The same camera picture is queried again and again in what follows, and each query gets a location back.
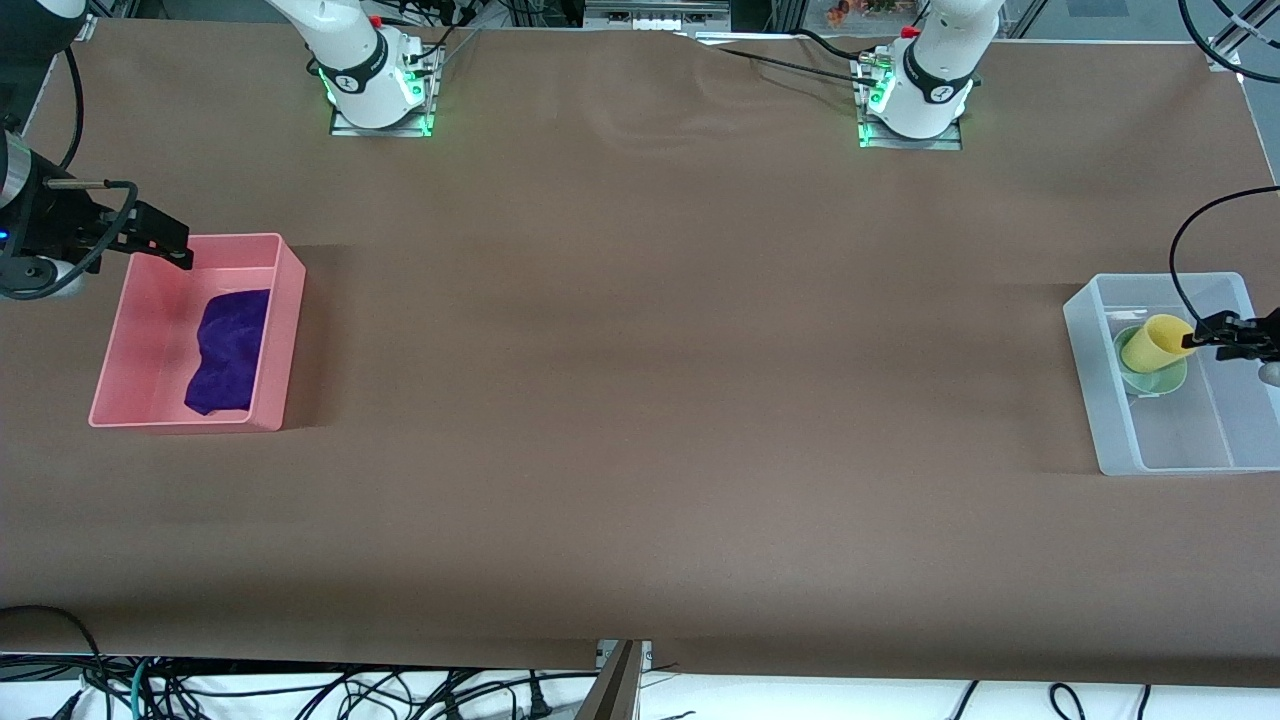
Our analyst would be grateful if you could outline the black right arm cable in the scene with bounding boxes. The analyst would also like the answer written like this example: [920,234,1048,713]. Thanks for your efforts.
[58,48,85,171]

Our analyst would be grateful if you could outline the wrinkled table cover sheet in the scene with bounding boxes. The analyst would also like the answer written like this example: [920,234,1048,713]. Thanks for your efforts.
[0,18,1280,689]

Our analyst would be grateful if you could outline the orange background items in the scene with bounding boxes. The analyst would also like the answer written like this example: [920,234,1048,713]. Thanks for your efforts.
[825,0,901,28]

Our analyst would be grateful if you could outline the green bowl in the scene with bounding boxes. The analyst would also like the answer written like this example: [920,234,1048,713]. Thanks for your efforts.
[1112,325,1190,399]

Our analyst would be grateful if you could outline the purple cloth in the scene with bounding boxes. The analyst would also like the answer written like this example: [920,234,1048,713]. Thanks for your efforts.
[183,288,273,417]

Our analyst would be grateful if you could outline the clear plastic bin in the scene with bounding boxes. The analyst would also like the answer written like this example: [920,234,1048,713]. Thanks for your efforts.
[1062,272,1280,477]

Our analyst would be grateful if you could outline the metal table bracket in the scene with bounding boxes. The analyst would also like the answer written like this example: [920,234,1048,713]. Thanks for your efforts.
[578,640,653,720]

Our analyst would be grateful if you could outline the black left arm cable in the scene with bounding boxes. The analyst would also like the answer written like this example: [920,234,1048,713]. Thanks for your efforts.
[1169,185,1280,331]

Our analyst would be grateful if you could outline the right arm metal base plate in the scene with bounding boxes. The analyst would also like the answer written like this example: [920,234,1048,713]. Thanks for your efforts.
[330,45,438,138]

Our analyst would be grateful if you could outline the yellow cup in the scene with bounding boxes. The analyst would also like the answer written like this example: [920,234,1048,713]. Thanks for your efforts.
[1120,314,1196,374]

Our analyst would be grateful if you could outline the pink plastic bin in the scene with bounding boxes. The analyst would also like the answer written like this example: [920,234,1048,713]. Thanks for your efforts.
[88,232,307,433]

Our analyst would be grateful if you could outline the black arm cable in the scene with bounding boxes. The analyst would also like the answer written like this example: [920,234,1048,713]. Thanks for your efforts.
[1169,185,1280,331]
[58,48,85,171]

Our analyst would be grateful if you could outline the white power strip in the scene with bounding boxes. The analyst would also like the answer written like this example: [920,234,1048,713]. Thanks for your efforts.
[583,0,731,33]

